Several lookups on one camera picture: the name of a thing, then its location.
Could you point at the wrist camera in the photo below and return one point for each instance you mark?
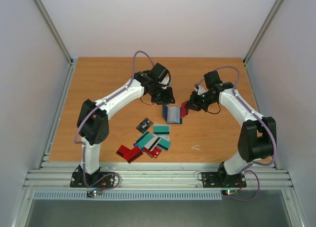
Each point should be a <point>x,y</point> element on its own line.
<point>199,89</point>
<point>165,82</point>

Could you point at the aluminium rail frame front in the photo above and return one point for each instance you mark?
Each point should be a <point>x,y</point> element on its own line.
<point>154,176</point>

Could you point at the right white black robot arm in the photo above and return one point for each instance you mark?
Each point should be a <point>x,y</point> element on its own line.
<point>258,135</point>

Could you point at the grey slotted cable duct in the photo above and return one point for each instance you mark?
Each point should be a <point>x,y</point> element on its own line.
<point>128,195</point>

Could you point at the right circuit board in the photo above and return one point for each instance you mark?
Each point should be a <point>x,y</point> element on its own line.
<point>230,192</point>

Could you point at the white card under teal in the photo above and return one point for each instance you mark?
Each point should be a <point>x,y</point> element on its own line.
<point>151,144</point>

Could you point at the teal card middle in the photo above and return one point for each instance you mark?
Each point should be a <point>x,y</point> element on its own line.
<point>164,144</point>

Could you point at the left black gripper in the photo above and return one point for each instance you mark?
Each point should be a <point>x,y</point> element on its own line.
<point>167,99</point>

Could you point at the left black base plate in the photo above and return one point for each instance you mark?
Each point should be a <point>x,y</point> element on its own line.
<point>96,180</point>

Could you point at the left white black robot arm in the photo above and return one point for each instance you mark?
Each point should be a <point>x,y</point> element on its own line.
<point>94,116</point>

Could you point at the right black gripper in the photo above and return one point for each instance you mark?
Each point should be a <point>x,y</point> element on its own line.
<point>195,102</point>

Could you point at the navy blue card holder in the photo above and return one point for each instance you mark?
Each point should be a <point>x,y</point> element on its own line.
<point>171,114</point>

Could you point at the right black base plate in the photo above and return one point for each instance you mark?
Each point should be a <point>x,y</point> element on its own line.
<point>215,180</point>

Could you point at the left aluminium corner post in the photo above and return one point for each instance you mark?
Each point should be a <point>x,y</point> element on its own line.
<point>52,28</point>

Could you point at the teal card right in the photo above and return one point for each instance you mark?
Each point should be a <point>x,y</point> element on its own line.
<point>161,129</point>

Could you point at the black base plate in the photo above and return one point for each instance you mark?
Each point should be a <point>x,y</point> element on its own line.
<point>215,180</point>
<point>96,180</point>

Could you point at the red card with chip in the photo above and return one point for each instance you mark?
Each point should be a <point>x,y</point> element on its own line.
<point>154,153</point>

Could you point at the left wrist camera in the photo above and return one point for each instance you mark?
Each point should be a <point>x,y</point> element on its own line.
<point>165,82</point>

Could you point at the left circuit board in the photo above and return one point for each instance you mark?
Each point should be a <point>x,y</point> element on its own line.
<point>95,192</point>

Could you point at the right aluminium corner post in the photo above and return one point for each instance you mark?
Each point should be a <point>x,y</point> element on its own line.
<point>266,23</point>

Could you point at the circuit board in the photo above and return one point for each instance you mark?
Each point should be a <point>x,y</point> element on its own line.
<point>95,192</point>
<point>230,192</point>

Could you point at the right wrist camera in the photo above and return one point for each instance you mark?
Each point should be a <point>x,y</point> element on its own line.
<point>199,89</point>

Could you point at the aluminium corner post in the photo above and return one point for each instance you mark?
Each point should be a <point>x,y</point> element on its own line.
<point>52,28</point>
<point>266,23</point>

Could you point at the red card bottom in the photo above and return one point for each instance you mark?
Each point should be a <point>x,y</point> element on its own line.
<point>129,155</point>

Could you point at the teal card left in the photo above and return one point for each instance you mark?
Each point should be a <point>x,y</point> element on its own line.
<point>144,139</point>

